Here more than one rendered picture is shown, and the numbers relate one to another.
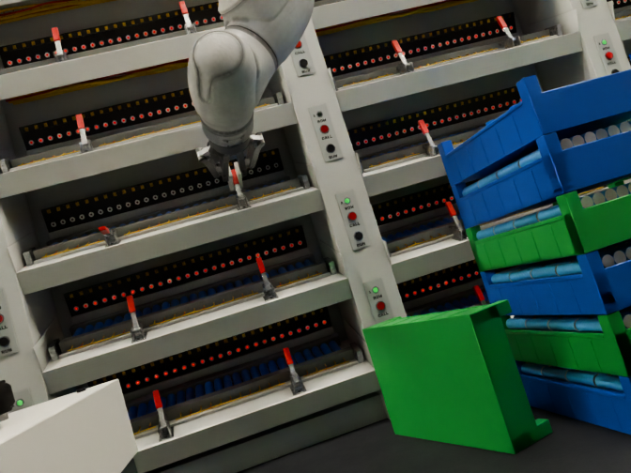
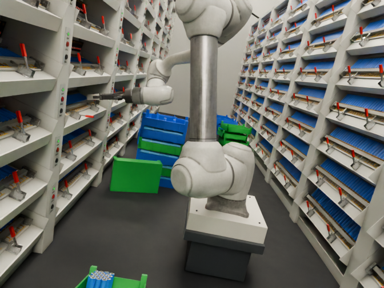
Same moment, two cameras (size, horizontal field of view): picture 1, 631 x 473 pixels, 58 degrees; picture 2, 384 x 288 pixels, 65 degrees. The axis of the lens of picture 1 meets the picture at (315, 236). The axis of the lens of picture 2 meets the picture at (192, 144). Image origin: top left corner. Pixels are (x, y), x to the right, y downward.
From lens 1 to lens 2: 1.73 m
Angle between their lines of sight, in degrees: 84
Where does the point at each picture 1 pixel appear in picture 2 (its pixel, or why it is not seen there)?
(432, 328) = (148, 165)
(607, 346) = not seen: hidden behind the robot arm
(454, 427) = (140, 188)
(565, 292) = (170, 160)
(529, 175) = (176, 137)
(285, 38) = not seen: hidden behind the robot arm
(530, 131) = (183, 130)
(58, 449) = not seen: hidden behind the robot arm
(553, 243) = (174, 151)
